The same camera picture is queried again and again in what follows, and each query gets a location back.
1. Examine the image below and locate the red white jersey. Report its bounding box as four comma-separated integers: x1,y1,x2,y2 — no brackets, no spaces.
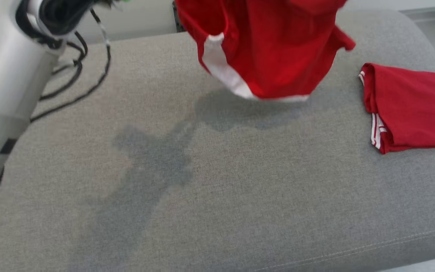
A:
175,0,356,103

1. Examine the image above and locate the red jersey number 23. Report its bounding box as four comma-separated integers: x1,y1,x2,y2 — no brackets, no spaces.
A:
358,63,435,155

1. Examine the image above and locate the grey fabric sofa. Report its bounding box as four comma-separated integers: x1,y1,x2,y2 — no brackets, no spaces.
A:
0,8,435,272

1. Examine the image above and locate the dark grey hinge plate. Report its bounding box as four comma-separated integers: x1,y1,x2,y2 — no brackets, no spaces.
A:
172,0,186,33

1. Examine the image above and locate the black white braided cable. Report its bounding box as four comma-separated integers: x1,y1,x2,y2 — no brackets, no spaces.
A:
30,9,112,123

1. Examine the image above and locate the thin black camera cable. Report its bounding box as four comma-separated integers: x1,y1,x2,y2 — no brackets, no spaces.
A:
38,32,88,101

